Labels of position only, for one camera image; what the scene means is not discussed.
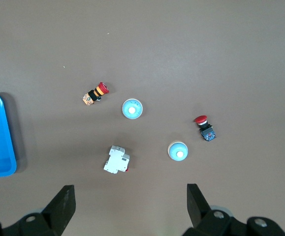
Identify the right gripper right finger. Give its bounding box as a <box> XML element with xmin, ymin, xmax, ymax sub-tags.
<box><xmin>183</xmin><ymin>183</ymin><xmax>285</xmax><ymax>236</ymax></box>

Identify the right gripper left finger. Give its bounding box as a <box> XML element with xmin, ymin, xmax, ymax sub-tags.
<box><xmin>0</xmin><ymin>185</ymin><xmax>77</xmax><ymax>236</ymax></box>

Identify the white circuit breaker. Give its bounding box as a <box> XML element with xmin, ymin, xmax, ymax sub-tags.
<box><xmin>103</xmin><ymin>145</ymin><xmax>131</xmax><ymax>175</ymax></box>

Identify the red push button black base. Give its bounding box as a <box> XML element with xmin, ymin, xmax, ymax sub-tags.
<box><xmin>193</xmin><ymin>115</ymin><xmax>217</xmax><ymax>143</ymax></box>

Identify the red yellow emergency stop button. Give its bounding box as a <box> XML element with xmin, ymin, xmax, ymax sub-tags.
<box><xmin>82</xmin><ymin>82</ymin><xmax>110</xmax><ymax>106</ymax></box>

